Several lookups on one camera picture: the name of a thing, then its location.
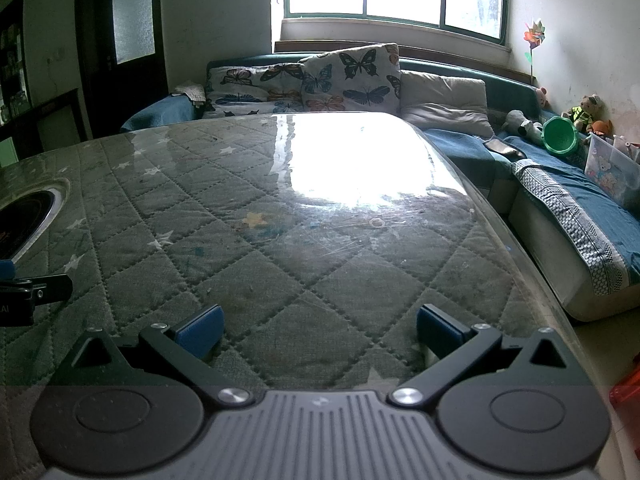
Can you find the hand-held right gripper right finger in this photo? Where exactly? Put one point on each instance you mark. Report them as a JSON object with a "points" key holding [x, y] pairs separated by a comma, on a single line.
{"points": [[447, 322]]}

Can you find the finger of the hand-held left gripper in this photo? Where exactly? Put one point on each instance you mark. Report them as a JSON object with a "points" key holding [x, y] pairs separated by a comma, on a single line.
{"points": [[50, 287], [6, 269]]}

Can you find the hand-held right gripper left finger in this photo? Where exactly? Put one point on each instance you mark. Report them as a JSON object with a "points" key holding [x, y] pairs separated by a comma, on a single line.
{"points": [[200, 332]]}

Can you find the teddy bear in green clothes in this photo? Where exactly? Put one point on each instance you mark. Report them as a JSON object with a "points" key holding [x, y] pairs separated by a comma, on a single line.
{"points": [[582, 115]]}

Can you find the round black induction cooktop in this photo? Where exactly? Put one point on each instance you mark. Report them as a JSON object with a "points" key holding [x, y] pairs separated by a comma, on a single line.
{"points": [[20, 220]]}

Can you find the dark wooden cabinet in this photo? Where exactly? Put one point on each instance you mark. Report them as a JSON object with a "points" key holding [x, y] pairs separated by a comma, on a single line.
{"points": [[55, 120]]}

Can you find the teal sofa with blue cover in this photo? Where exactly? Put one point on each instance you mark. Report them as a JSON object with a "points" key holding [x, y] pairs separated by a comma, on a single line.
{"points": [[565, 180]]}

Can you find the red plastic container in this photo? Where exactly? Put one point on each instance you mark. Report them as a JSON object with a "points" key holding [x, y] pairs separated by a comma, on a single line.
{"points": [[627, 400]]}

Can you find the grey plush toy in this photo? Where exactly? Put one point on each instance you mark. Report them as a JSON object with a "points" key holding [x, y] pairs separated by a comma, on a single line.
{"points": [[520, 122]]}

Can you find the dark door with frosted glass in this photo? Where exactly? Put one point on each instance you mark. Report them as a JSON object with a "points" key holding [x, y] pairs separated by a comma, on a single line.
{"points": [[135, 90]]}

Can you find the white pillow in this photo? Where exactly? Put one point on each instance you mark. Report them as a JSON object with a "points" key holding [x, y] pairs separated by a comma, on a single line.
{"points": [[440, 105]]}

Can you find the green plastic bucket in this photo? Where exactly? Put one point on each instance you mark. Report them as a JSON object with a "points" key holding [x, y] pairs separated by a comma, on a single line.
{"points": [[560, 135]]}

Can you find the clear plastic storage box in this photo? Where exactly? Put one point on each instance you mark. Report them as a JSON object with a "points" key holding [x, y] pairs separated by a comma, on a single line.
{"points": [[610, 175]]}

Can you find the beige towel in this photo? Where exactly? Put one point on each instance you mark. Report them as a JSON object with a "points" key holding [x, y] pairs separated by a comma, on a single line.
{"points": [[192, 92]]}

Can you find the pink plush toy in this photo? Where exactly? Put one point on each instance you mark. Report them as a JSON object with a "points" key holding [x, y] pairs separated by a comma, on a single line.
{"points": [[541, 97]]}

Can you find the orange plush toy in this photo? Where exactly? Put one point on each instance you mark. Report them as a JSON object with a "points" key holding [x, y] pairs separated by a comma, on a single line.
{"points": [[602, 127]]}

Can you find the square butterfly print cushion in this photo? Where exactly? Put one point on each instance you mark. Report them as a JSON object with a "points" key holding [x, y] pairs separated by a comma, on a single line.
{"points": [[350, 80]]}

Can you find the colourful pinwheel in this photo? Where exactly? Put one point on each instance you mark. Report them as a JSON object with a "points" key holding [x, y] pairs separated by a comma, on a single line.
{"points": [[534, 35]]}

